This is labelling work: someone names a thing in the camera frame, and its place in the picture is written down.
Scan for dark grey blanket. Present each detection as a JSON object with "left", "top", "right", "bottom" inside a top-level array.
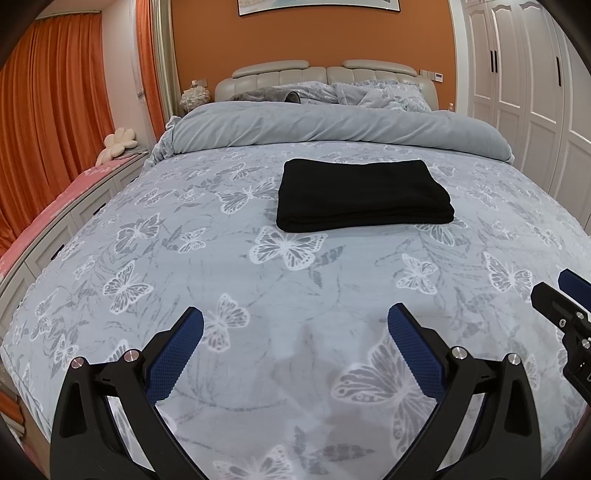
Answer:
[{"left": 229, "top": 86, "right": 301, "bottom": 104}]

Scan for pink seat mat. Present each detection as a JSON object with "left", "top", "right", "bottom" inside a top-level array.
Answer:
[{"left": 0, "top": 157, "right": 134, "bottom": 278}]

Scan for white wardrobe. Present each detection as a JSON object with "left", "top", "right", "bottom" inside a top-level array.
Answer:
[{"left": 462, "top": 0, "right": 591, "bottom": 222}]

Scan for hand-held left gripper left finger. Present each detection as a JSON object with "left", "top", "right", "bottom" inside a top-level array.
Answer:
[{"left": 50, "top": 307, "right": 205, "bottom": 480}]

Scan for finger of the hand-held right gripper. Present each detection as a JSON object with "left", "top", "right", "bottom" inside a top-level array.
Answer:
[
  {"left": 558, "top": 269, "right": 591, "bottom": 308},
  {"left": 531, "top": 282, "right": 591, "bottom": 386}
]

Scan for beige padded headboard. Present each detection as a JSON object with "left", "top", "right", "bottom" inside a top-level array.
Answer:
[{"left": 215, "top": 59, "right": 439, "bottom": 112}]

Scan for white flower plush cushion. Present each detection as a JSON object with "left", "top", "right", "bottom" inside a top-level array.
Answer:
[{"left": 95, "top": 128, "right": 139, "bottom": 166}]

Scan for butterfly print pillow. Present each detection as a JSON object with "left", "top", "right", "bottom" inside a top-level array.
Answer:
[
  {"left": 291, "top": 82, "right": 342, "bottom": 106},
  {"left": 332, "top": 79, "right": 432, "bottom": 113}
]

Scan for orange curtain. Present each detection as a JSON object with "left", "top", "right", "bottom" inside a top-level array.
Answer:
[
  {"left": 0, "top": 11, "right": 116, "bottom": 254},
  {"left": 135, "top": 0, "right": 167, "bottom": 130}
]

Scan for grey duvet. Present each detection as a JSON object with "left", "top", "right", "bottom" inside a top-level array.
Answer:
[{"left": 147, "top": 99, "right": 514, "bottom": 163}]

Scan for butterfly print bedsheet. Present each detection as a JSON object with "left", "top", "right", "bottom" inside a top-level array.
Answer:
[{"left": 0, "top": 141, "right": 591, "bottom": 480}]

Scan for white window seat cabinet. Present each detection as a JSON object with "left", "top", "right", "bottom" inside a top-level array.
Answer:
[{"left": 0, "top": 150, "right": 151, "bottom": 324}]

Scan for black pants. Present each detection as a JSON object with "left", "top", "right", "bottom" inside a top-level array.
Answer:
[{"left": 276, "top": 158, "right": 456, "bottom": 234}]

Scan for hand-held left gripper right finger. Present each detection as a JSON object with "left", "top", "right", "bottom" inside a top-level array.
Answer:
[{"left": 387, "top": 302, "right": 555, "bottom": 480}]

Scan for framed wall picture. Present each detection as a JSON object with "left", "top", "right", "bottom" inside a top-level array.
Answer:
[{"left": 236, "top": 0, "right": 402, "bottom": 18}]

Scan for white bedside lamp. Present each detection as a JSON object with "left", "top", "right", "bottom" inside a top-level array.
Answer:
[{"left": 180, "top": 79, "right": 213, "bottom": 114}]

